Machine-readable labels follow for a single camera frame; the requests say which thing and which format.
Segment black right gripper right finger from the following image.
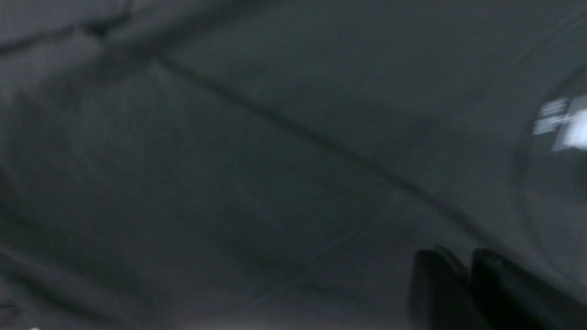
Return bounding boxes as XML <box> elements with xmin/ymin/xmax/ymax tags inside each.
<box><xmin>470</xmin><ymin>249</ymin><xmax>587</xmax><ymax>330</ymax></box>

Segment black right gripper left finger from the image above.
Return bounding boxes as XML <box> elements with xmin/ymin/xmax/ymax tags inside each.
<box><xmin>408</xmin><ymin>249</ymin><xmax>487</xmax><ymax>330</ymax></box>

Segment dark gray long-sleeved shirt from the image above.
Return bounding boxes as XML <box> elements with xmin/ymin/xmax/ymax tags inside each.
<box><xmin>1</xmin><ymin>0</ymin><xmax>586</xmax><ymax>330</ymax></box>

